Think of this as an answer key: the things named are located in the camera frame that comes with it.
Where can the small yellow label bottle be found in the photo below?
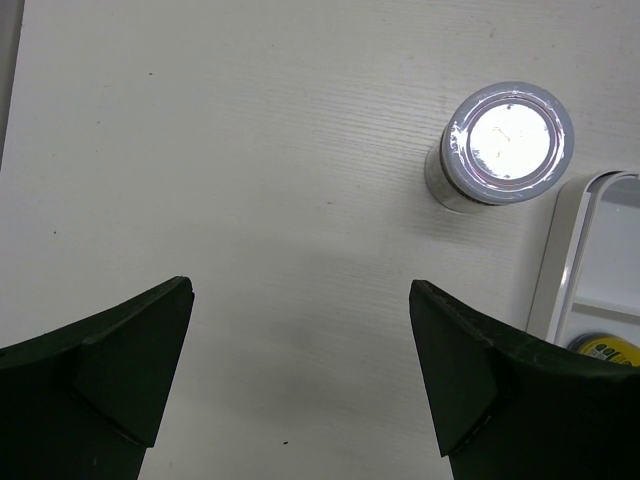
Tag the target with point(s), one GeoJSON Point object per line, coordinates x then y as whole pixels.
{"type": "Point", "coordinates": [606, 347]}

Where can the white divided organizer tray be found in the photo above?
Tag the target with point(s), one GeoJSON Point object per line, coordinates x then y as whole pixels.
{"type": "Point", "coordinates": [589, 277]}

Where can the spice jar white lid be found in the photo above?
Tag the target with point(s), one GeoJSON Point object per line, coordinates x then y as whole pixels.
{"type": "Point", "coordinates": [507, 143]}

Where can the left aluminium frame rail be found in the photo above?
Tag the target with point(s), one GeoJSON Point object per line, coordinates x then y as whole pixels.
{"type": "Point", "coordinates": [11, 17]}

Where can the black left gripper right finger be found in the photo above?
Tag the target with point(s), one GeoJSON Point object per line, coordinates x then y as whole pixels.
{"type": "Point", "coordinates": [507, 405]}

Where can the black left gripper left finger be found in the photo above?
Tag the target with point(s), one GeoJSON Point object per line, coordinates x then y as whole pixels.
{"type": "Point", "coordinates": [86, 401]}

